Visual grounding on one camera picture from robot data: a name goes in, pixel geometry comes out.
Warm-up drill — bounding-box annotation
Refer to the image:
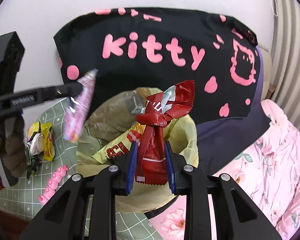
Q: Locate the pink floral quilt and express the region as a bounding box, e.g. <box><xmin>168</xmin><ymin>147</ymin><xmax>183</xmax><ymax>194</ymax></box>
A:
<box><xmin>147</xmin><ymin>99</ymin><xmax>300</xmax><ymax>240</ymax></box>

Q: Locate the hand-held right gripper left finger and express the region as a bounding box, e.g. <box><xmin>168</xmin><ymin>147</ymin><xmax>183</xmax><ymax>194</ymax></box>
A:
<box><xmin>19</xmin><ymin>141</ymin><xmax>138</xmax><ymax>240</ymax></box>

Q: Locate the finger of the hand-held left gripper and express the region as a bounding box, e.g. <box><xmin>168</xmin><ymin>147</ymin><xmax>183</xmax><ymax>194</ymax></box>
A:
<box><xmin>5</xmin><ymin>82</ymin><xmax>84</xmax><ymax>110</ymax></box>

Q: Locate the pink snack wrapper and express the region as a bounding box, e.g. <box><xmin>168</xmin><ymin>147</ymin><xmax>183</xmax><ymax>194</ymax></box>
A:
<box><xmin>64</xmin><ymin>68</ymin><xmax>99</xmax><ymax>142</ymax></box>

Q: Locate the yellow snack wrapper red label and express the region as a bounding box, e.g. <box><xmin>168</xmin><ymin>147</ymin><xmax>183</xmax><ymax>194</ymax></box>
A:
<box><xmin>39</xmin><ymin>122</ymin><xmax>56</xmax><ymax>162</ymax></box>

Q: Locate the yellow plastic trash bag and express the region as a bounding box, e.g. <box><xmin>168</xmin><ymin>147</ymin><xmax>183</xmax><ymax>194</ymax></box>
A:
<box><xmin>76</xmin><ymin>87</ymin><xmax>199</xmax><ymax>213</ymax></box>

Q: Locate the pink caterpillar toy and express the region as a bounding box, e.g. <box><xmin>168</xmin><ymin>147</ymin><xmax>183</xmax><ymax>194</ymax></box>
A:
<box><xmin>38</xmin><ymin>165</ymin><xmax>68</xmax><ymax>205</ymax></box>

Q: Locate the person's left hand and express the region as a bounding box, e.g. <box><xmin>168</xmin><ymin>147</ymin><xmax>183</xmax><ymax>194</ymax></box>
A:
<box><xmin>0</xmin><ymin>117</ymin><xmax>28</xmax><ymax>179</ymax></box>

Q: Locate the gold crinkled snack wrapper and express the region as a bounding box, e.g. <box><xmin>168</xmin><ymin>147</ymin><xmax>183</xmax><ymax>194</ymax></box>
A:
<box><xmin>92</xmin><ymin>127</ymin><xmax>142</xmax><ymax>166</ymax></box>

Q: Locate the white crumpled wrapper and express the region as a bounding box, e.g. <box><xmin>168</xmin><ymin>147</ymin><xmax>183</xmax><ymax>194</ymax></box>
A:
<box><xmin>27</xmin><ymin>133</ymin><xmax>44</xmax><ymax>156</ymax></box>

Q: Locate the green checked tablecloth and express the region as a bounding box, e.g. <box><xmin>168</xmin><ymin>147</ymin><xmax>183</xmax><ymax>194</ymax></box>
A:
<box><xmin>0</xmin><ymin>96</ymin><xmax>155</xmax><ymax>240</ymax></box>

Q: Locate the grey striped curtain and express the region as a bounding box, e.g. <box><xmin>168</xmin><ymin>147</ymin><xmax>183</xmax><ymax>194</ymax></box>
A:
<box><xmin>269</xmin><ymin>0</ymin><xmax>300</xmax><ymax>140</ymax></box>

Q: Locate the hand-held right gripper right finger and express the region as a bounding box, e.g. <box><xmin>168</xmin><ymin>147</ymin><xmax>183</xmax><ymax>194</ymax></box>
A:
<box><xmin>164</xmin><ymin>141</ymin><xmax>282</xmax><ymax>240</ymax></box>

